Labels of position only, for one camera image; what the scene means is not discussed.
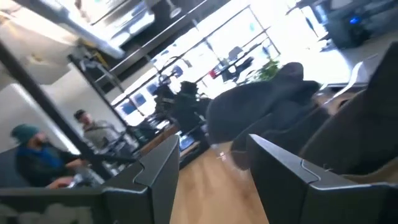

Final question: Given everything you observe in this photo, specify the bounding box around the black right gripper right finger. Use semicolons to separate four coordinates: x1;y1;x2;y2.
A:
248;133;398;224

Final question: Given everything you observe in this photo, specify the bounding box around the blue-grey folded cap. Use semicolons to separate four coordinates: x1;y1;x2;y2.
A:
205;62;322;154

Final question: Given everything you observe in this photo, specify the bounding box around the black metal frame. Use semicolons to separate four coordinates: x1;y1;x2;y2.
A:
0;40;138;182

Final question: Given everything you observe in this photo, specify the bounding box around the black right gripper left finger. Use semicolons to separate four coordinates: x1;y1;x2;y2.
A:
0;133;181;224

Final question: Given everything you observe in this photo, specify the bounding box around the small green potted plant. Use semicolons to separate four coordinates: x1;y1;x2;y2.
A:
256;58;281;83

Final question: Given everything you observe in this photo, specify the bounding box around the person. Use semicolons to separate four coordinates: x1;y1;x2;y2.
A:
73;109;132;157
10;123;88;190

